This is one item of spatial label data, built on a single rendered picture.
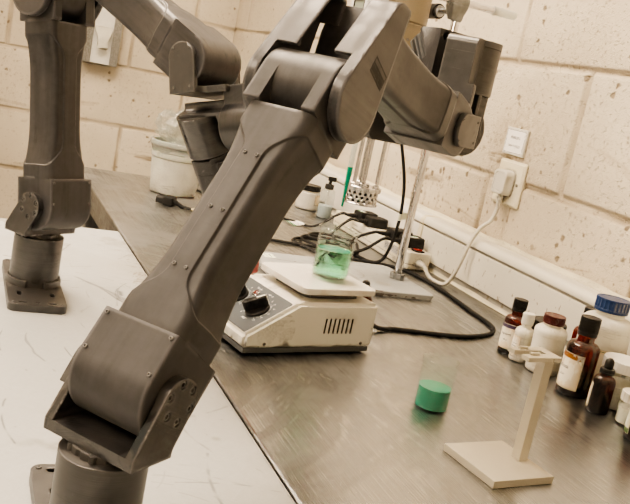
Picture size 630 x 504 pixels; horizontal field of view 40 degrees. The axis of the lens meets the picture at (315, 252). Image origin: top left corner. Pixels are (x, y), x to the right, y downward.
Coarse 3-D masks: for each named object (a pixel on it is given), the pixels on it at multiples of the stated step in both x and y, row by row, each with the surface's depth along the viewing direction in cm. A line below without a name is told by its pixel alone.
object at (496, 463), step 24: (528, 360) 83; (552, 360) 85; (528, 408) 87; (528, 432) 88; (456, 456) 87; (480, 456) 87; (504, 456) 88; (504, 480) 83; (528, 480) 84; (552, 480) 86
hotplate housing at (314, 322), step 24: (288, 288) 113; (288, 312) 107; (312, 312) 108; (336, 312) 110; (360, 312) 113; (240, 336) 104; (264, 336) 105; (288, 336) 107; (312, 336) 109; (336, 336) 112; (360, 336) 114
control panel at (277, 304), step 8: (248, 280) 115; (248, 288) 113; (256, 288) 113; (264, 288) 112; (248, 296) 112; (272, 296) 110; (280, 296) 110; (240, 304) 110; (272, 304) 108; (280, 304) 108; (288, 304) 107; (232, 312) 109; (240, 312) 108; (272, 312) 107; (232, 320) 107; (240, 320) 107; (248, 320) 106; (256, 320) 106; (264, 320) 105; (240, 328) 105; (248, 328) 105
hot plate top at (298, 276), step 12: (264, 264) 116; (276, 264) 117; (288, 264) 118; (300, 264) 120; (276, 276) 113; (288, 276) 112; (300, 276) 113; (312, 276) 114; (348, 276) 119; (300, 288) 108; (312, 288) 108; (324, 288) 109; (336, 288) 111; (348, 288) 112; (360, 288) 113; (372, 288) 115
